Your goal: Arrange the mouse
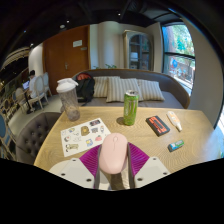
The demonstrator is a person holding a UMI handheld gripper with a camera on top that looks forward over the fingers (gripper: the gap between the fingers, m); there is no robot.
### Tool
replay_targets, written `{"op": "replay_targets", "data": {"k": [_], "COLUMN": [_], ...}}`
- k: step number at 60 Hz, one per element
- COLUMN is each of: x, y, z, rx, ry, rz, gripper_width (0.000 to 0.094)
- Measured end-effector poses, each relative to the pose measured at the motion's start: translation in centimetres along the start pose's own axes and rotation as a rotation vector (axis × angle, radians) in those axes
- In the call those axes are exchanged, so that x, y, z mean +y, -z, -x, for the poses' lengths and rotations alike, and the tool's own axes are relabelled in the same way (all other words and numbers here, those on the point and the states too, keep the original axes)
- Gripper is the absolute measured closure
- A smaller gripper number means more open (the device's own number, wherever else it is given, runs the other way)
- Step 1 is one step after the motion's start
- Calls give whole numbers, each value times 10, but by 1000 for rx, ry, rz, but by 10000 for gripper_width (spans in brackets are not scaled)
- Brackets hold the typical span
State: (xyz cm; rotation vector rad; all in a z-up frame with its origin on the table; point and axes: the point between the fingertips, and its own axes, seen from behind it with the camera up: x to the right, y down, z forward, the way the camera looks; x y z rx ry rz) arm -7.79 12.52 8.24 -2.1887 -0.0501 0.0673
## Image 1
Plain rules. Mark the pink computer mouse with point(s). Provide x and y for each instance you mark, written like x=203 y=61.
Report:
x=113 y=152

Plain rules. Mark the black-framed window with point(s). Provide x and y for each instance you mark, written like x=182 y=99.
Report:
x=178 y=56

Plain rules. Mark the black and orange flat box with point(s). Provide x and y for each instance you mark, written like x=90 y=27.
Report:
x=158 y=125

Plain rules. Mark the white squeeze tube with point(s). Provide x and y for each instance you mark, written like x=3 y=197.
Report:
x=174 y=120

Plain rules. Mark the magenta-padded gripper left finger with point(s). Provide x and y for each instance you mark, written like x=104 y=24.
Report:
x=75 y=171

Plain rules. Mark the white dining chair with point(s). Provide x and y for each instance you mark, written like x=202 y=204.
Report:
x=40 y=87

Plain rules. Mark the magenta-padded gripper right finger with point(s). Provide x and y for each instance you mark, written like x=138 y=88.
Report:
x=151 y=170

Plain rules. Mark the grey glass-door cabinet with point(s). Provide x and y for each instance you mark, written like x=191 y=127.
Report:
x=138 y=50

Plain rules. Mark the person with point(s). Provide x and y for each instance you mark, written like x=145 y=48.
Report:
x=32 y=83

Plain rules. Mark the white paper door sign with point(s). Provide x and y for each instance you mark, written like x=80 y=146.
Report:
x=77 y=43

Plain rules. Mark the clear plastic tumbler with lid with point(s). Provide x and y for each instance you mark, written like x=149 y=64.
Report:
x=69 y=100

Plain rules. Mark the grey curved sofa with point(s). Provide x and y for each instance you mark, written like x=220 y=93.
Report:
x=173 y=90

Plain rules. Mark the grey tufted chair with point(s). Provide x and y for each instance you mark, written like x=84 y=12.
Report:
x=33 y=136

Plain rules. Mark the green drink can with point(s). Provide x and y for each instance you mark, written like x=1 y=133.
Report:
x=130 y=108

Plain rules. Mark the white sticker sheet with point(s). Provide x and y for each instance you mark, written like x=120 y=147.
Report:
x=81 y=136

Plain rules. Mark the green and blue gum pack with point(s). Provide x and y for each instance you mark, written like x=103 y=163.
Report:
x=176 y=145

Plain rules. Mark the black backpack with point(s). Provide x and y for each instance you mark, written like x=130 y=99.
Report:
x=86 y=88

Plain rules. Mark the brown wooden door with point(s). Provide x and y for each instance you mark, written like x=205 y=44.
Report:
x=58 y=56

